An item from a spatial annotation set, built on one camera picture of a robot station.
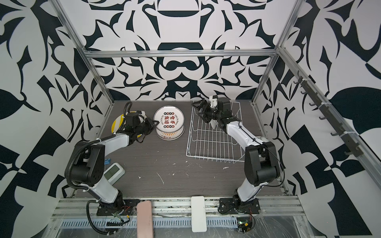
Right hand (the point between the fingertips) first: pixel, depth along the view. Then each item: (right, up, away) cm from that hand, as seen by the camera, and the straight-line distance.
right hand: (194, 106), depth 83 cm
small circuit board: (+23, -56, -12) cm, 62 cm away
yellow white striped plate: (-54, -9, +24) cm, 60 cm away
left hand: (-22, -7, +9) cm, 25 cm away
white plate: (-14, -7, +12) cm, 20 cm away
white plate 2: (+13, -10, +13) cm, 21 cm away
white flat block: (+2, -52, -16) cm, 54 cm away
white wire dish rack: (+8, -22, +11) cm, 26 cm away
